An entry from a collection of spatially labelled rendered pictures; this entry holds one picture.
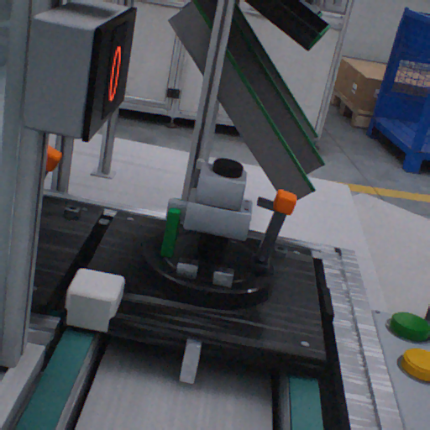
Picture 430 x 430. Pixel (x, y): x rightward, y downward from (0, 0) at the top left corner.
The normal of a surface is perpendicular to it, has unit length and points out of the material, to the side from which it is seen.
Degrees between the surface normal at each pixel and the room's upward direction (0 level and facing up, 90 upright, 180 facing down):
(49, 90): 90
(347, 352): 0
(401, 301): 0
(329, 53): 90
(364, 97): 90
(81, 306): 90
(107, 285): 0
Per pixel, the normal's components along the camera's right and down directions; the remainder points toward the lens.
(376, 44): 0.09, 0.40
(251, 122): -0.24, 0.33
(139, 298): 0.18, -0.91
